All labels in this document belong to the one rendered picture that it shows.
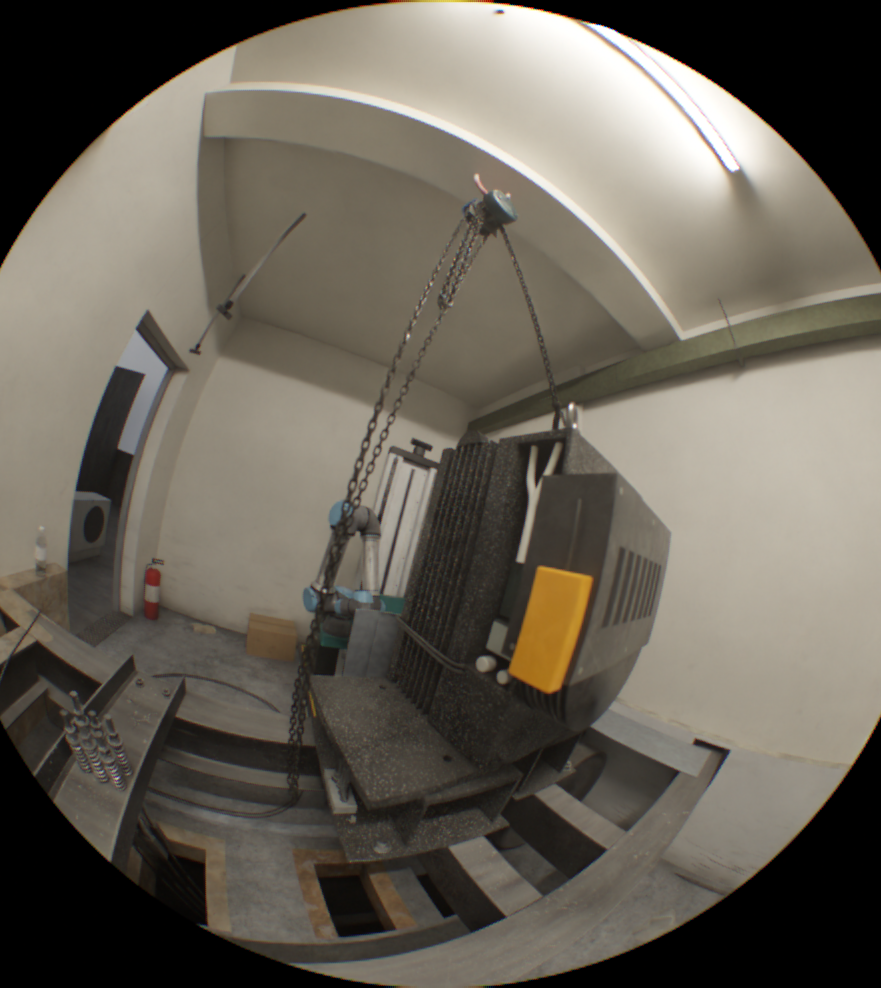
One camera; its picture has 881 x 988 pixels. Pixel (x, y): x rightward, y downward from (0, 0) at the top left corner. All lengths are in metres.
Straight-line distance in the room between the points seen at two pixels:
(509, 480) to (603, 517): 0.28
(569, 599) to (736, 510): 1.31
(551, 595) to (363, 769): 0.46
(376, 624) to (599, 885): 1.05
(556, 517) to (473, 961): 0.82
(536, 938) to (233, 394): 3.38
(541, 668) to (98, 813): 0.87
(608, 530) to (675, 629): 1.25
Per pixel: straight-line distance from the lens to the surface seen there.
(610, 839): 1.00
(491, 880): 0.81
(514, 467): 0.64
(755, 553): 1.56
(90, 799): 0.84
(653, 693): 1.69
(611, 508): 0.41
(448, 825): 0.86
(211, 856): 1.48
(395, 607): 1.67
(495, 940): 0.76
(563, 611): 0.39
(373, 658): 1.11
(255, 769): 1.20
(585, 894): 0.87
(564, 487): 0.45
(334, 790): 0.82
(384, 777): 0.61
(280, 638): 2.62
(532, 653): 0.41
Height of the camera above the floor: 1.35
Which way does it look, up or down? 9 degrees up
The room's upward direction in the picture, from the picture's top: 14 degrees clockwise
